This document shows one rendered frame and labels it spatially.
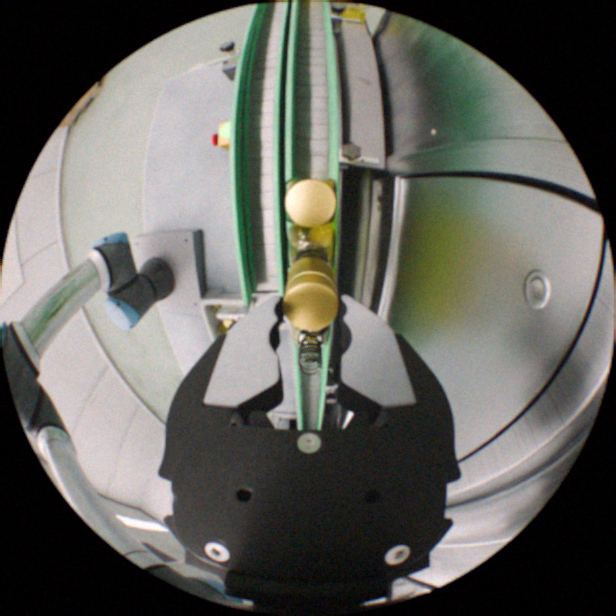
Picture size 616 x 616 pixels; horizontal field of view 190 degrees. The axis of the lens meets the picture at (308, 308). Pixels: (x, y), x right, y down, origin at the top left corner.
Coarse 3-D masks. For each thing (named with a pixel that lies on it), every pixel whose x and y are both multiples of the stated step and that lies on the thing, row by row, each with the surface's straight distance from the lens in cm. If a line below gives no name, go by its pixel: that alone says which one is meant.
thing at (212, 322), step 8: (208, 304) 65; (224, 304) 68; (232, 304) 67; (240, 304) 66; (256, 304) 64; (208, 312) 66; (224, 312) 70; (208, 320) 66; (216, 320) 70; (208, 328) 67; (216, 328) 71; (216, 336) 71
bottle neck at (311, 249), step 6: (306, 246) 19; (312, 246) 19; (318, 246) 20; (300, 252) 18; (306, 252) 17; (312, 252) 17; (318, 252) 17; (324, 252) 18; (300, 258) 16; (324, 258) 17
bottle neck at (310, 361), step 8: (304, 336) 26; (304, 344) 25; (312, 344) 24; (320, 344) 26; (304, 352) 24; (312, 352) 24; (320, 352) 25; (304, 360) 23; (312, 360) 23; (320, 360) 23; (304, 368) 24; (312, 368) 25; (320, 368) 24
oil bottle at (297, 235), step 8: (288, 232) 23; (296, 232) 22; (304, 232) 22; (312, 232) 22; (320, 232) 22; (328, 232) 22; (288, 240) 22; (296, 240) 21; (304, 240) 21; (312, 240) 21; (320, 240) 21; (328, 240) 22; (288, 248) 23; (296, 248) 22; (328, 248) 22; (288, 256) 23; (328, 256) 22; (288, 264) 24
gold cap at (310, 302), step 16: (304, 272) 12; (320, 272) 12; (288, 288) 12; (304, 288) 11; (320, 288) 11; (288, 304) 12; (304, 304) 12; (320, 304) 12; (336, 304) 12; (288, 320) 12; (304, 320) 12; (320, 320) 12
